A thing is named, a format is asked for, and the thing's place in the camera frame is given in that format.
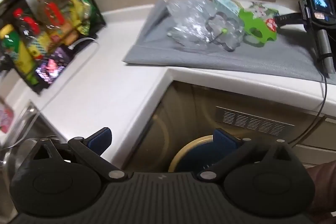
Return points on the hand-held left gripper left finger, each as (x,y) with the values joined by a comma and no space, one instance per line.
(101,138)

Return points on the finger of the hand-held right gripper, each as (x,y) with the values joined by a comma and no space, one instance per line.
(277,22)

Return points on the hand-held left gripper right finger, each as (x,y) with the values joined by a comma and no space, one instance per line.
(223,138)

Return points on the green cartoon plastic packaging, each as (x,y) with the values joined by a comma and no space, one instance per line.
(252,22)

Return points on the round bin with blue liner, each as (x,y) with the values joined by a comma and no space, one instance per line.
(194,158)

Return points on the light blue floral box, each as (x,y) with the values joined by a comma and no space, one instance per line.
(225,5)

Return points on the metal vent grille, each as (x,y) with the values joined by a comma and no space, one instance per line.
(252,121)

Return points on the beige cabinet door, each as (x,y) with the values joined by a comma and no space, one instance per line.
(204,98)
(157,121)

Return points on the steel sink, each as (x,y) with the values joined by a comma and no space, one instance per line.
(29,113)

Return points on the black smartphone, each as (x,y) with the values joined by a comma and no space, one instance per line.
(51,69)

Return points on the clear crumpled plastic bag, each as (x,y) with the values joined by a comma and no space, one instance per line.
(189,22)

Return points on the grey mat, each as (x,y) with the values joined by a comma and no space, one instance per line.
(183,58)

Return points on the green bottle with yellow cap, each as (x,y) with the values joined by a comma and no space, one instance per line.
(18,53)

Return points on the yellow green snack packets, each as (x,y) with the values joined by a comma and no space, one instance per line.
(77,11)

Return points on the oil bottle with checked label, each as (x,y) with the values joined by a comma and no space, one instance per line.
(29,29)

